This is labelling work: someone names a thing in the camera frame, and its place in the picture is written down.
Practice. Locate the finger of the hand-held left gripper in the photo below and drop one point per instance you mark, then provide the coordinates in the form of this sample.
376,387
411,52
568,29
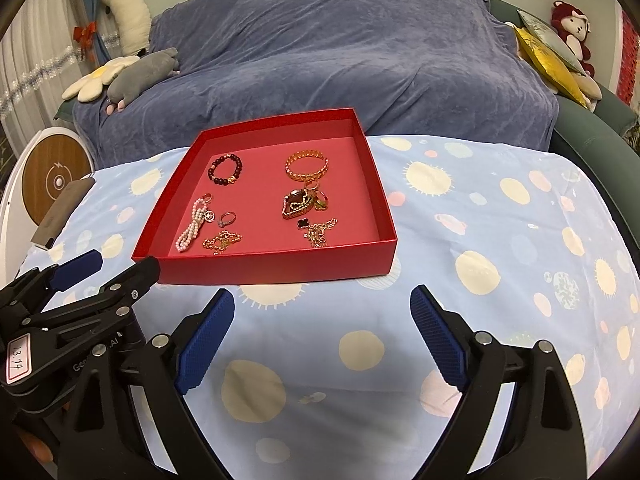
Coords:
75,266
140,277

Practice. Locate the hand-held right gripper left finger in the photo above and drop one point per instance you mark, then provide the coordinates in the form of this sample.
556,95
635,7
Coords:
205,340

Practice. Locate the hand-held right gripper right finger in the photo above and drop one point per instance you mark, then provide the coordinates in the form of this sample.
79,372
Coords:
437,335

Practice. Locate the red cardboard box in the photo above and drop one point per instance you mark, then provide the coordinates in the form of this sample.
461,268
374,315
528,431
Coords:
265,265

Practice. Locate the gold watch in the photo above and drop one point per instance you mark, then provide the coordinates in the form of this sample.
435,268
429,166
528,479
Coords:
297,205

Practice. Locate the grey flat case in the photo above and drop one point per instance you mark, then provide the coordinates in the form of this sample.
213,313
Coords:
62,215

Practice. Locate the white round appliance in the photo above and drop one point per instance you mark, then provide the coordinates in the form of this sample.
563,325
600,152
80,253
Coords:
50,175

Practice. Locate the light blue printed cloth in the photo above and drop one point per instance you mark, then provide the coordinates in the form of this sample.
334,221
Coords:
500,260

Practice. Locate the gold braided bangle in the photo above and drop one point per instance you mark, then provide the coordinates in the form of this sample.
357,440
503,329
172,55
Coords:
295,174

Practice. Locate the cream flower cushion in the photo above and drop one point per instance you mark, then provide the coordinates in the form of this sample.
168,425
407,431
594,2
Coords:
95,80

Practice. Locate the white lace curtain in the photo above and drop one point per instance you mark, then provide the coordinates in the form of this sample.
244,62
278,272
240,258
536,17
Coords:
35,70

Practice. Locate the grey plush toy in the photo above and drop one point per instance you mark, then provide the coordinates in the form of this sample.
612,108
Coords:
140,72

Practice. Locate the red bow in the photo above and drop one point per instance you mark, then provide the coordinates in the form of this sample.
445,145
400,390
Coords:
82,34

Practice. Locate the green sofa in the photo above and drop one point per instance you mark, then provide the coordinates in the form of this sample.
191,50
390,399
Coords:
590,135

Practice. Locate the white llama plush toy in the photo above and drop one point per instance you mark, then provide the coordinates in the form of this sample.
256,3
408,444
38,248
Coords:
130,15

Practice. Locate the beige cushion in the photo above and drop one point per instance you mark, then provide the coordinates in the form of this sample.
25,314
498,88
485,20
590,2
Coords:
590,90

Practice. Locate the yellow pillow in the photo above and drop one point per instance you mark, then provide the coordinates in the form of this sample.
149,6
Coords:
545,65

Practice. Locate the blue blanket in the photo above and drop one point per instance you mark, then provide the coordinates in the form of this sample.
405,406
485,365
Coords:
325,50

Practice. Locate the grey pillow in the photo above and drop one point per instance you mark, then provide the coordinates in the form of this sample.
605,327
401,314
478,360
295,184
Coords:
545,30

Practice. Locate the red monkey plush toy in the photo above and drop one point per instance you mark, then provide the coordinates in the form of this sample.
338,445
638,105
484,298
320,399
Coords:
575,30

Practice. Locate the red lattice wall decoration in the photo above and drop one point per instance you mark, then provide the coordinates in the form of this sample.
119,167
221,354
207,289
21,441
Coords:
629,60

